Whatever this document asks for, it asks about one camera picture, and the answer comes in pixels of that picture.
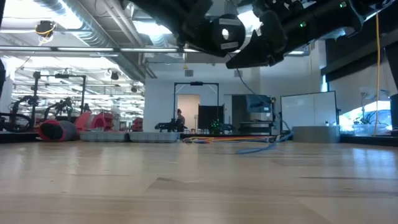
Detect black panel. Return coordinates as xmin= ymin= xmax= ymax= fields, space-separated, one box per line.
xmin=198 ymin=105 xmax=224 ymax=130

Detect person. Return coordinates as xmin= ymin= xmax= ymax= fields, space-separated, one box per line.
xmin=175 ymin=108 xmax=187 ymax=133

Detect black device with green lights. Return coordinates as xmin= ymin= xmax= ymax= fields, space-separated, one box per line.
xmin=210 ymin=118 xmax=225 ymax=134

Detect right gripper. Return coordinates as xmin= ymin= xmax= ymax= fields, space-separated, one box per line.
xmin=226 ymin=0 xmax=315 ymax=70

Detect black metal table frame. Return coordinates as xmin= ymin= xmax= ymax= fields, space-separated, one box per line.
xmin=0 ymin=130 xmax=398 ymax=147

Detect grey pouch with red rim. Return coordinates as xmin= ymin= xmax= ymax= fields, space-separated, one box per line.
xmin=37 ymin=119 xmax=78 ymax=143

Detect black background robot rig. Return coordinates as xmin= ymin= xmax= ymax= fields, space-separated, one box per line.
xmin=0 ymin=70 xmax=88 ymax=133

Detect black gantry frame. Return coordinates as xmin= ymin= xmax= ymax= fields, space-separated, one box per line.
xmin=173 ymin=82 xmax=220 ymax=133

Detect yellow black ceiling cable reel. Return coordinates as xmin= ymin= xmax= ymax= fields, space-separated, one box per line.
xmin=34 ymin=20 xmax=57 ymax=46

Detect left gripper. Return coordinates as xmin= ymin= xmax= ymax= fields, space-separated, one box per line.
xmin=121 ymin=0 xmax=229 ymax=58

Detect whiteboard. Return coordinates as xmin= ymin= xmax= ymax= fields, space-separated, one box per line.
xmin=280 ymin=91 xmax=338 ymax=131

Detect yellow hanging cable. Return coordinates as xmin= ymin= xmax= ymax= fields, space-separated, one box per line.
xmin=374 ymin=14 xmax=382 ymax=136

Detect grey duct tape roll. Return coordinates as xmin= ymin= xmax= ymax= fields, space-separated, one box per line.
xmin=291 ymin=126 xmax=341 ymax=144

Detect red shelving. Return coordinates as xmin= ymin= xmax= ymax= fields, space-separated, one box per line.
xmin=132 ymin=117 xmax=144 ymax=132

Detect grey open tool case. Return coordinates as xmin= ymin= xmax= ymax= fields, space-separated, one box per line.
xmin=79 ymin=131 xmax=180 ymax=143

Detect blue cord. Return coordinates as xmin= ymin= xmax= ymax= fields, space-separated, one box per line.
xmin=234 ymin=67 xmax=295 ymax=156

